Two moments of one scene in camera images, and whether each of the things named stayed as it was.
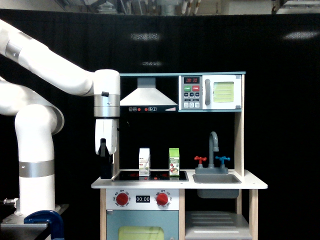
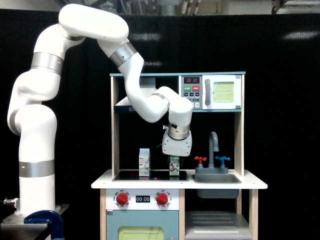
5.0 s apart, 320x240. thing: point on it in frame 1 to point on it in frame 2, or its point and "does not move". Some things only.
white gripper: [106, 128] to [171, 147]
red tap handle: [200, 159] does not move
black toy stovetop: [155, 176] does not move
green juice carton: [174, 161] does not move
